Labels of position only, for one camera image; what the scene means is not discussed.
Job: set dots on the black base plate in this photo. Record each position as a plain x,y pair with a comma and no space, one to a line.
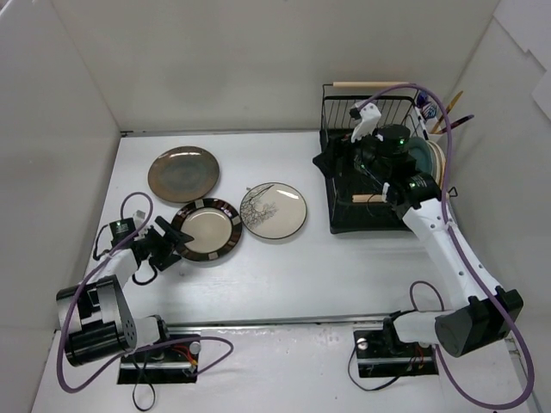
176,364
377,356

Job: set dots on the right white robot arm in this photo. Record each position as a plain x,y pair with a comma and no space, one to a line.
481,311

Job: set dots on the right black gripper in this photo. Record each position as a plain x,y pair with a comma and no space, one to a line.
334,159

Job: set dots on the purple utensil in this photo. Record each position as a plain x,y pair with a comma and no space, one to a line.
456,123

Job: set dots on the blue patterned utensil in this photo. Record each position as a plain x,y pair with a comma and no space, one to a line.
426,106

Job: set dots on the pale green plate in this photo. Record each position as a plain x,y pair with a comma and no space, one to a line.
435,169

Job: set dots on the black striped plate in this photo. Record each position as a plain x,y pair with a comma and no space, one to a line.
215,226

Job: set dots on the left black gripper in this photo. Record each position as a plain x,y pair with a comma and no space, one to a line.
159,243

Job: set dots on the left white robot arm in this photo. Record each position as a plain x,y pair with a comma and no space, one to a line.
102,324

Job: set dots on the brown speckled plate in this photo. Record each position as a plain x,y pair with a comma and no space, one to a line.
183,174

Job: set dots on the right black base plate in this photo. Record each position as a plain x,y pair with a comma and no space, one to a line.
377,356

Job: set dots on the white utensil holder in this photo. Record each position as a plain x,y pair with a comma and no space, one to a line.
430,128

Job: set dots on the cream and yellow plate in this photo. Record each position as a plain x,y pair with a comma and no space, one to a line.
442,163

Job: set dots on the cream tree pattern plate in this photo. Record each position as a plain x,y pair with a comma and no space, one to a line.
273,210

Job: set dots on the black wire dish rack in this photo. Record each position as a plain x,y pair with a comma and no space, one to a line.
379,203

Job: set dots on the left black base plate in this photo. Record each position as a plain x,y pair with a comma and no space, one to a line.
176,364

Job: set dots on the blue-grey ceramic plate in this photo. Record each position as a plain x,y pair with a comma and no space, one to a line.
419,150

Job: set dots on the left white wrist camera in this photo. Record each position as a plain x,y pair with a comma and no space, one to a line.
139,217

